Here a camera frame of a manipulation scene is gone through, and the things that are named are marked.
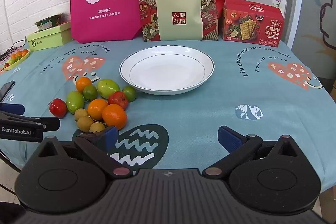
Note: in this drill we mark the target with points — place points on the red cracker box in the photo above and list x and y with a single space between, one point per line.
252 27

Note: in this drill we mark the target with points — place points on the light green box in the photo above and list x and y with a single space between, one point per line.
47 39

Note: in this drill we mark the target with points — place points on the large green mango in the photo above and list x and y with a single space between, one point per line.
108 88

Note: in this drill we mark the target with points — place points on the brown longan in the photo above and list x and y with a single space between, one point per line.
81 114
97 127
85 123

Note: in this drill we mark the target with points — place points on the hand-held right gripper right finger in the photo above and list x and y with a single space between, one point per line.
228 138

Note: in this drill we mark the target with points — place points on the black smartphone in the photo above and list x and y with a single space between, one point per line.
6 88

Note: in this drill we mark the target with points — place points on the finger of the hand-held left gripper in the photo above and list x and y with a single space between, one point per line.
13 108
51 124

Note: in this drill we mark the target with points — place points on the printed teal tablecloth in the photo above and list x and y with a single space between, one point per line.
183 113

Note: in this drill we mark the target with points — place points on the yellow tray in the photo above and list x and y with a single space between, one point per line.
15 64

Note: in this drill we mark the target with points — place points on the green plum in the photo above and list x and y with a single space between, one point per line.
90 92
129 93
74 102

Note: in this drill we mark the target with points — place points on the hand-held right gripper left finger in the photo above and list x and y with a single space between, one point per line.
111 136

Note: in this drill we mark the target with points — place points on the small orange tangerine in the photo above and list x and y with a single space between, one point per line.
84 83

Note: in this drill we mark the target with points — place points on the red cherry fruit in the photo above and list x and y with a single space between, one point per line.
58 108

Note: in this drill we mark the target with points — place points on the pile of small toy produce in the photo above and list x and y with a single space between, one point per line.
17 56

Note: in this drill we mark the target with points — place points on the white plate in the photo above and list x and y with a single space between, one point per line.
168 69

